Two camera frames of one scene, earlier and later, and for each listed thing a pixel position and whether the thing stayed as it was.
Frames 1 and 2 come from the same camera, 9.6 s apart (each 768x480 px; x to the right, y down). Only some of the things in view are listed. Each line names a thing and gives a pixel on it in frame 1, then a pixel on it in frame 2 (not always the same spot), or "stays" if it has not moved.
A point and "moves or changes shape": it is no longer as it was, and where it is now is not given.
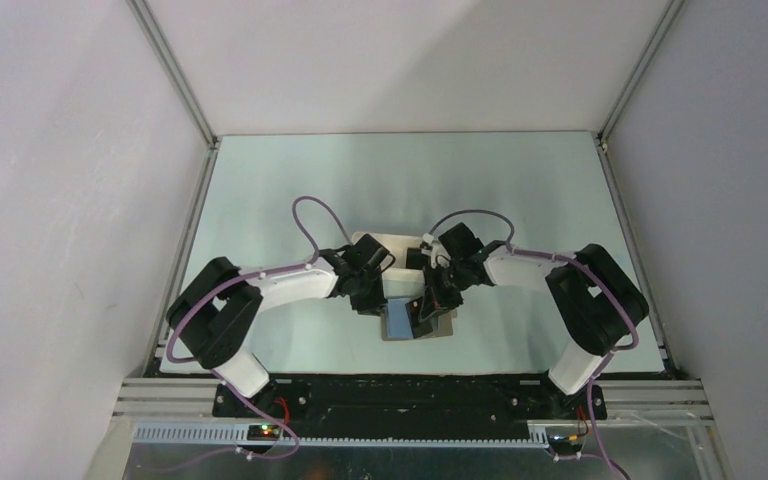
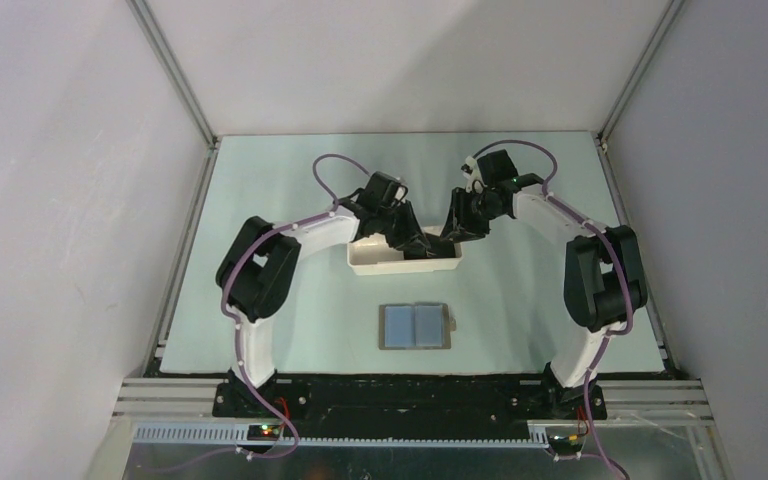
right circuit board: (561, 440) stays
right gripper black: (438, 298) to (459, 224)
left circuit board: (263, 433) stays
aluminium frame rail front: (180, 409) stays
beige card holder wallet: (441, 325) moves or changes shape
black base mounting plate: (410, 399) stays
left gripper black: (376, 302) to (411, 234)
